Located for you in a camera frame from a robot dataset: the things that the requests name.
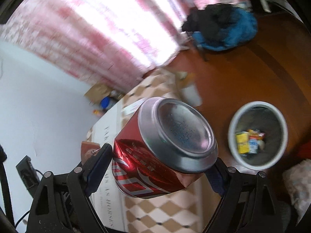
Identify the orange instant noodle wrapper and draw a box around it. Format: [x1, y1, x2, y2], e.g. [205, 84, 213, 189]
[247, 129, 266, 140]

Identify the crushed red soda can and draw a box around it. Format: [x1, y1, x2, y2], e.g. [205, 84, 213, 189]
[112, 97, 218, 199]

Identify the yellow snack packet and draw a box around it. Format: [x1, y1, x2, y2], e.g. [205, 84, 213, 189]
[236, 131, 250, 154]

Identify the blue milk carton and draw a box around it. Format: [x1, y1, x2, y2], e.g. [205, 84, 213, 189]
[248, 138, 259, 154]

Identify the pink white box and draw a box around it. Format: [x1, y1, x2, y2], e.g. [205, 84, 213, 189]
[176, 72, 202, 107]

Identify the white round trash bin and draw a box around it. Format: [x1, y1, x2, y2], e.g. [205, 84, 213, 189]
[228, 101, 288, 170]

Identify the brown snack packet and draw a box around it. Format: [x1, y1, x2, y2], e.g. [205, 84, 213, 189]
[81, 141, 101, 165]

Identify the blue lid white jar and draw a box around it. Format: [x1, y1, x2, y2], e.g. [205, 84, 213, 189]
[100, 96, 117, 110]

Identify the brown paper bag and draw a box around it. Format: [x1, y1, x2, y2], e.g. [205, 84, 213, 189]
[84, 83, 112, 104]

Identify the pink floral curtain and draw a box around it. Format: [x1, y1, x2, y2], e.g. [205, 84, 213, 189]
[1, 0, 219, 92]

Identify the blue black clothes pile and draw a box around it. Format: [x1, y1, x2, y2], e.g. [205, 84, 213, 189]
[181, 3, 258, 52]

